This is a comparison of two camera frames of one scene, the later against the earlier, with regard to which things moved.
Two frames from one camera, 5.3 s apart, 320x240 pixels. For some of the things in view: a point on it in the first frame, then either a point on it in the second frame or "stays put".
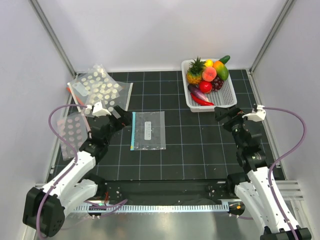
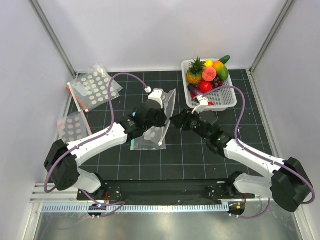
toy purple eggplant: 194,89 stays put
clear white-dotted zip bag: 122,100 -> 157,134
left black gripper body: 117,124 -> 159,121
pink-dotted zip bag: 73,128 stays put
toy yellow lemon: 208,63 stays put
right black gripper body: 236,113 -> 192,121
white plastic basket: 225,96 stays put
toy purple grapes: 217,84 stays put
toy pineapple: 194,75 stays put
